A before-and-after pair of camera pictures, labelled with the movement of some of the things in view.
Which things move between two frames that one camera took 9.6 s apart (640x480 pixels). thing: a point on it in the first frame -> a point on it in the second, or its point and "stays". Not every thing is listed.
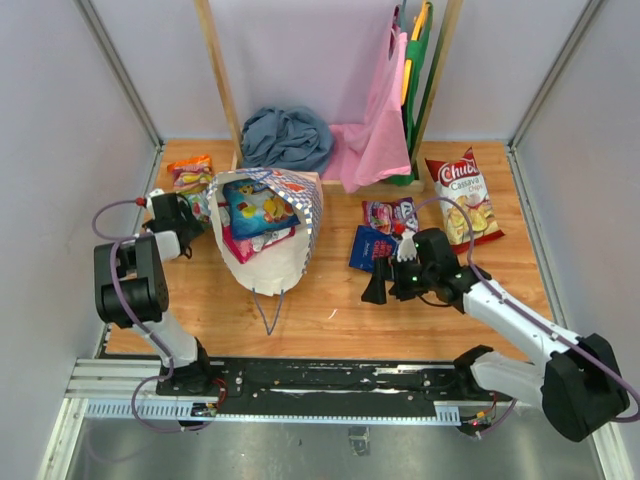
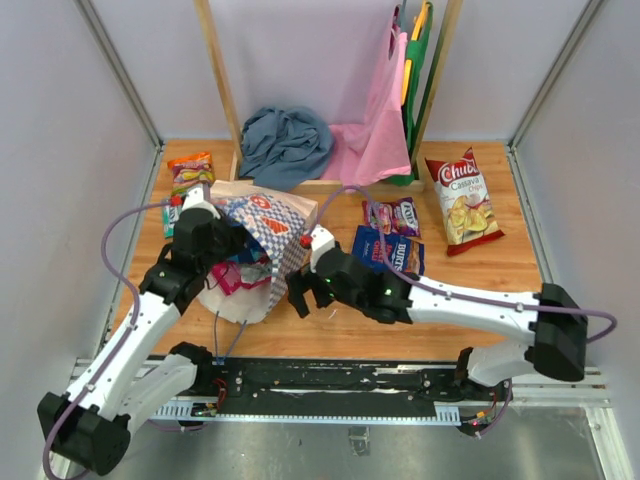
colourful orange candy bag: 193,175 stays
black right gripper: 376,289 -> 297,284
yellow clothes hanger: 419,20 stays
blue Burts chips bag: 370,245 stays
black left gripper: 192,226 -> 235,234
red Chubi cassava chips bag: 468,212 stays
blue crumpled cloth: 295,138 stays
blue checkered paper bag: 279,268 -> 284,219
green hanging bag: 416,52 stays
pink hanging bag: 378,146 stays
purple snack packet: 391,217 stays
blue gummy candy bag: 254,209 -> 250,253
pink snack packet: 243,247 -> 230,275
